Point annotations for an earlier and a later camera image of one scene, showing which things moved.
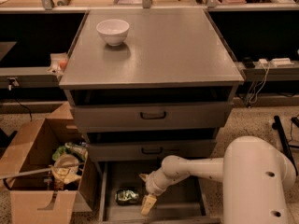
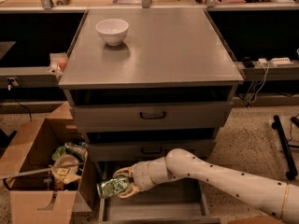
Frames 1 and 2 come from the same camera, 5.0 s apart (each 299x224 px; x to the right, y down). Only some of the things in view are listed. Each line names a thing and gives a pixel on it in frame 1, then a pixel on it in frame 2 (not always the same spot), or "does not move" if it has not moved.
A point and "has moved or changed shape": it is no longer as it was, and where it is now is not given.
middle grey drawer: (147, 150) does not move
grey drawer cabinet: (145, 85) does not move
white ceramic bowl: (113, 31) does not move
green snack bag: (126, 195) has moved or changed shape
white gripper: (151, 185) to (140, 175)
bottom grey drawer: (121, 190) does not move
